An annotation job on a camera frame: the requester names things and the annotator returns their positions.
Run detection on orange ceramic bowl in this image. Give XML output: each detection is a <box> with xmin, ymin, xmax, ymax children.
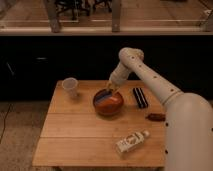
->
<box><xmin>93</xmin><ymin>92</ymin><xmax>124</xmax><ymax>116</ymax></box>

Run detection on white carton bottle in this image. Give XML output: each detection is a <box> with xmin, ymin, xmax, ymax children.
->
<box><xmin>116</xmin><ymin>130</ymin><xmax>150</xmax><ymax>154</ymax></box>

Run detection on black office chair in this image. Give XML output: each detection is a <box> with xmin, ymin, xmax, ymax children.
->
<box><xmin>55</xmin><ymin>0</ymin><xmax>90</xmax><ymax>15</ymax></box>
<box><xmin>91</xmin><ymin>0</ymin><xmax>113</xmax><ymax>13</ymax></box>

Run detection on black cable left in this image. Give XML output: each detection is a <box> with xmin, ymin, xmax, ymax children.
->
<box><xmin>0</xmin><ymin>103</ymin><xmax>12</xmax><ymax>144</ymax></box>

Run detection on clear plastic cup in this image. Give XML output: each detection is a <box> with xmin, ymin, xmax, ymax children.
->
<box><xmin>62</xmin><ymin>77</ymin><xmax>78</xmax><ymax>99</ymax></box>

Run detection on black rectangular box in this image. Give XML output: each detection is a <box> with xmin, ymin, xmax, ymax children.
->
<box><xmin>133</xmin><ymin>88</ymin><xmax>148</xmax><ymax>108</ymax></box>

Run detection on small brown object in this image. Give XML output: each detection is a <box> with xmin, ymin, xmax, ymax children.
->
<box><xmin>146</xmin><ymin>113</ymin><xmax>165</xmax><ymax>122</ymax></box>

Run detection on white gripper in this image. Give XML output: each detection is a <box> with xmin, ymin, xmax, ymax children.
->
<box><xmin>106</xmin><ymin>63</ymin><xmax>130</xmax><ymax>93</ymax></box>

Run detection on wooden table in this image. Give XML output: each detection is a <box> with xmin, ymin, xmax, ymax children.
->
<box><xmin>33</xmin><ymin>80</ymin><xmax>165</xmax><ymax>167</ymax></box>

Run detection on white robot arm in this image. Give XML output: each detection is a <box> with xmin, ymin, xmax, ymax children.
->
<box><xmin>107</xmin><ymin>47</ymin><xmax>213</xmax><ymax>171</ymax></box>

